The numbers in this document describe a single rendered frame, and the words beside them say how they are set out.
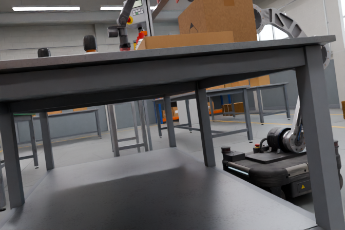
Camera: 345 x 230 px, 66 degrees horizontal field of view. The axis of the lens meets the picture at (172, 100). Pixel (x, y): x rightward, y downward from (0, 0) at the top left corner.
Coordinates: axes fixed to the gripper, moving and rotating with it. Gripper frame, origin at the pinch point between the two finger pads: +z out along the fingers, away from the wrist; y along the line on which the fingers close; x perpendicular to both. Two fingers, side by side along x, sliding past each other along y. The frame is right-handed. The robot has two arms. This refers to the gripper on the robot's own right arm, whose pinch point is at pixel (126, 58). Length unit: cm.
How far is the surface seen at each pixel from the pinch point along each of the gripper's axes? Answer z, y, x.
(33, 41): -220, -747, -199
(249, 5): -4, 76, 47
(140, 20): -28.6, -10.9, 15.2
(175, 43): 18, 108, 1
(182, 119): 84, -555, 204
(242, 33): 8, 76, 41
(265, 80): 13, -313, 325
